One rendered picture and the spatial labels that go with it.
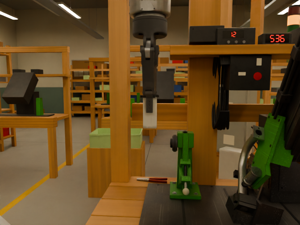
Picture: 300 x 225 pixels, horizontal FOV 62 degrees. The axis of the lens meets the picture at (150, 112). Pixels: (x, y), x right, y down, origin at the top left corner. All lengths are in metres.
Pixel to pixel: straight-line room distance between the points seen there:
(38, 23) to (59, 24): 0.92
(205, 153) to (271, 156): 0.42
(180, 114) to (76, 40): 10.60
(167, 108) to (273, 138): 0.58
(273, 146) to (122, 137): 0.69
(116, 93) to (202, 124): 0.44
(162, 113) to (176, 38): 9.81
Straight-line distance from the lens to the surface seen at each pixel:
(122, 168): 1.31
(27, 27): 12.74
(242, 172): 1.04
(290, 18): 1.39
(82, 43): 11.63
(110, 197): 1.18
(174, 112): 1.31
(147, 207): 1.04
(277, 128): 0.92
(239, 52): 1.13
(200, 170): 1.29
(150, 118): 0.56
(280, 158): 0.96
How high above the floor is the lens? 1.38
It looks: 6 degrees down
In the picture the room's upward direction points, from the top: straight up
